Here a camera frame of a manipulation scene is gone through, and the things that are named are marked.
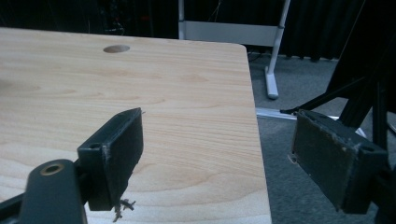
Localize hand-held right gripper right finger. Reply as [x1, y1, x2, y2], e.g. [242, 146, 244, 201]
[290, 109, 389, 215]

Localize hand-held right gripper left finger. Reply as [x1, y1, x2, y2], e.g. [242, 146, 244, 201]
[77, 107, 145, 223]

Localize white floor strip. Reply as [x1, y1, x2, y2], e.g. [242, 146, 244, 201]
[255, 107, 368, 138]

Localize black metal stand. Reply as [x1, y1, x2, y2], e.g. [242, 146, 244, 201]
[279, 31, 396, 224]

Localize black curtain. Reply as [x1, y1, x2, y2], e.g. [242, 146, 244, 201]
[0, 0, 396, 62]

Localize white metal table frame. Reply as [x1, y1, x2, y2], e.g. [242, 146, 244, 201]
[177, 0, 291, 101]

